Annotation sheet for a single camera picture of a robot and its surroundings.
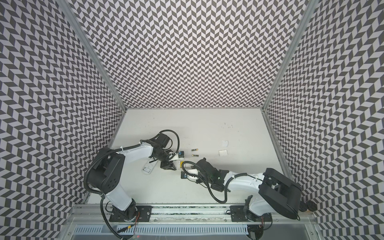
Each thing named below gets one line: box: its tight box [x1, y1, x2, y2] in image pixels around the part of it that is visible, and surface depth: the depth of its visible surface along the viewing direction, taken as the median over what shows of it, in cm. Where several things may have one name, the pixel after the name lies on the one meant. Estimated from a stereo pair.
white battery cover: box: [221, 140, 229, 147], surface depth 101 cm
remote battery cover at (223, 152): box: [218, 149, 229, 157], surface depth 96 cm
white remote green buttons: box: [175, 160, 183, 170], surface depth 90 cm
